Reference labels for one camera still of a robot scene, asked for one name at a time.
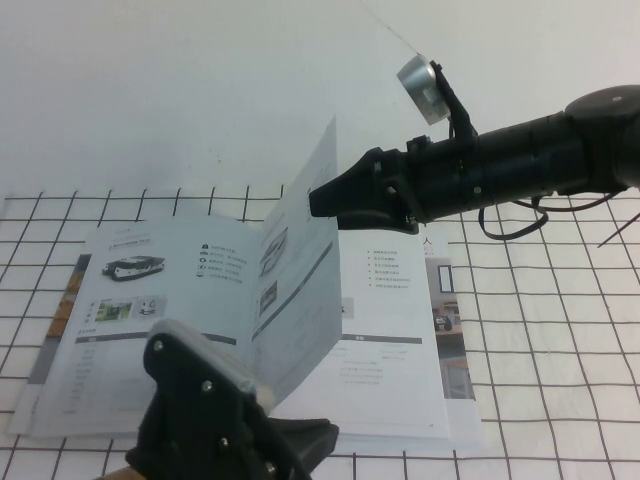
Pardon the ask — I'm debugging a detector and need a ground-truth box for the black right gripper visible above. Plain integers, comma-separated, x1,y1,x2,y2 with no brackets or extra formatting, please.
307,133,489,235

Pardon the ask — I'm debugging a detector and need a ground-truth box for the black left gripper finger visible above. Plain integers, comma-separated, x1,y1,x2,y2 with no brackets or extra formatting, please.
267,417,342,480

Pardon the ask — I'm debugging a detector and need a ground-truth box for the white product catalogue book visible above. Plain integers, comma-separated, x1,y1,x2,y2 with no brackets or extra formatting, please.
7,114,484,457

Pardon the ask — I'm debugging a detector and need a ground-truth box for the white black-grid tablecloth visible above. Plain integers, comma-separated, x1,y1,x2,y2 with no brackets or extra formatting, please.
0,174,640,480

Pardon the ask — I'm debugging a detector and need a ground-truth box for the thin black zip tie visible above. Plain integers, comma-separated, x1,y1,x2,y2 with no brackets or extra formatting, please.
597,189,640,249

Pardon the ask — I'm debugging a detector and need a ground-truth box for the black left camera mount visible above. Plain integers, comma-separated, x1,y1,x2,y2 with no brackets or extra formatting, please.
124,332,282,480

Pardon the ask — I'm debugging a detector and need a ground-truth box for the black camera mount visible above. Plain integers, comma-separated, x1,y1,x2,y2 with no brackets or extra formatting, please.
124,332,282,480
432,60,480,147

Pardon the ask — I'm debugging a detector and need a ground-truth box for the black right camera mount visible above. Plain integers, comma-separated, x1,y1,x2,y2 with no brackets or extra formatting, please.
432,60,480,147

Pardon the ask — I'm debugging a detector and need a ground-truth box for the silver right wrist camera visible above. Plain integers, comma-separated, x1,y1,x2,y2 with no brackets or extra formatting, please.
397,55,451,126

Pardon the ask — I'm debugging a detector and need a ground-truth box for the black right camera cable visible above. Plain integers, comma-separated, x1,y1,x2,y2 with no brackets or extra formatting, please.
477,192,550,242

